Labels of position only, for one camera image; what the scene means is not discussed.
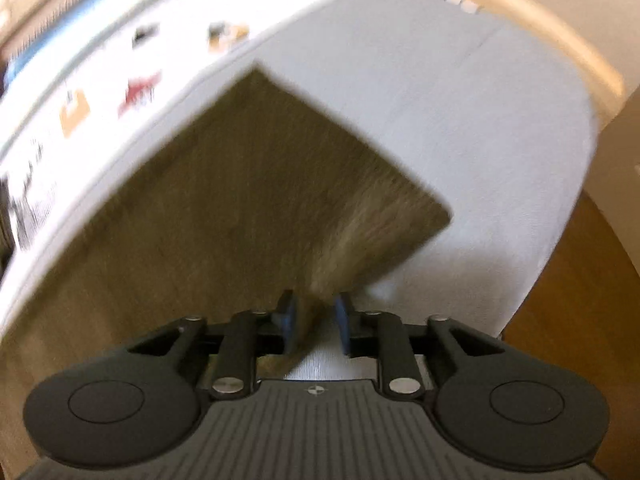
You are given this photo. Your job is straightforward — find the grey printed bed sheet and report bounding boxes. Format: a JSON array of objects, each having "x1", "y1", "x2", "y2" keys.
[{"x1": 1, "y1": 0, "x2": 597, "y2": 378}]

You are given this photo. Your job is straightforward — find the wooden bed frame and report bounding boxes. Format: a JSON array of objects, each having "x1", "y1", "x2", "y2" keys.
[{"x1": 460, "y1": 0, "x2": 639, "y2": 126}]

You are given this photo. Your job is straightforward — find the dark olive corduroy pants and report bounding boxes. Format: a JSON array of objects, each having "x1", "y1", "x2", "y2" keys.
[{"x1": 1, "y1": 70, "x2": 451, "y2": 472}]

